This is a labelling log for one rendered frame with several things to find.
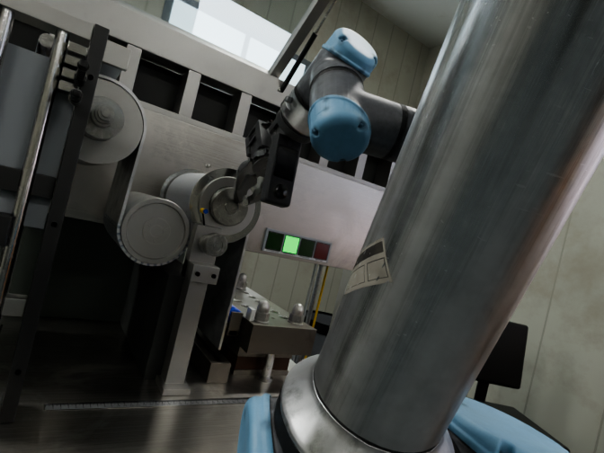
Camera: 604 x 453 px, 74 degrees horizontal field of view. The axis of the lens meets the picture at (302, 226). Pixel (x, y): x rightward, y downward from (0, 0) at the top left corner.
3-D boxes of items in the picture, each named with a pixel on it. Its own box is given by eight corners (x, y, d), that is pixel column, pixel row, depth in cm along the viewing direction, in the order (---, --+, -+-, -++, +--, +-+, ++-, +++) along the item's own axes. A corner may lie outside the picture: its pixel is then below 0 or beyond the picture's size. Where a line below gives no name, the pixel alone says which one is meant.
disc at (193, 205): (200, 253, 77) (181, 177, 74) (199, 253, 78) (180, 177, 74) (267, 230, 84) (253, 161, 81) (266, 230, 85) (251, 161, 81)
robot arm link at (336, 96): (410, 134, 47) (397, 84, 54) (321, 105, 45) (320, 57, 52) (378, 180, 53) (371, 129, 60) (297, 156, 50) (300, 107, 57)
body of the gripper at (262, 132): (277, 154, 77) (313, 109, 70) (283, 188, 73) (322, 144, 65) (241, 141, 73) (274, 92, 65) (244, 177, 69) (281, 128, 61)
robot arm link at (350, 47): (338, 42, 50) (336, 13, 56) (291, 105, 57) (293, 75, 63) (386, 75, 53) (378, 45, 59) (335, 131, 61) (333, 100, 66)
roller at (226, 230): (208, 243, 77) (192, 184, 74) (173, 226, 99) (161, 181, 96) (260, 226, 83) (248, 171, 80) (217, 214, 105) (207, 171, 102)
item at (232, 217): (204, 199, 75) (237, 180, 78) (201, 199, 76) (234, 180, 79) (224, 233, 77) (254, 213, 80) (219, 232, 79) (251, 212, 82)
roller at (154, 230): (113, 258, 69) (129, 190, 69) (100, 237, 91) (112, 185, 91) (182, 268, 76) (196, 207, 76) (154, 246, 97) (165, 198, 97)
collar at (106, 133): (73, 130, 60) (84, 89, 60) (72, 133, 65) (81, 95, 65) (119, 144, 63) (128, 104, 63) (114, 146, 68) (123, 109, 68)
